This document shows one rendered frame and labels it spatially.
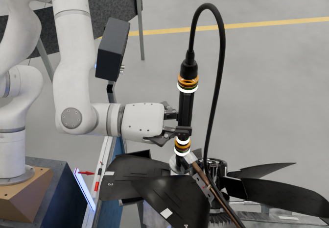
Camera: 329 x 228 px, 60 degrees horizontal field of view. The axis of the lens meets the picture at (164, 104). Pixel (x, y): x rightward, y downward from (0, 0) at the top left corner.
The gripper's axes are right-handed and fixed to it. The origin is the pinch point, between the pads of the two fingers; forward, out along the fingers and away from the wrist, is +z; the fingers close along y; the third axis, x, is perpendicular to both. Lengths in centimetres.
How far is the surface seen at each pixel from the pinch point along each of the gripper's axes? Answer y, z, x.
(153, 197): 16.6, -6.2, -7.0
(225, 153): -85, 40, -149
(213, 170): 0.0, 10.1, -23.1
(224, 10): -307, 53, -149
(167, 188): 12.1, -3.2, -11.0
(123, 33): -73, -31, -25
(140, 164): -5.2, -13.7, -31.8
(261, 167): -8.9, 29.0, -34.7
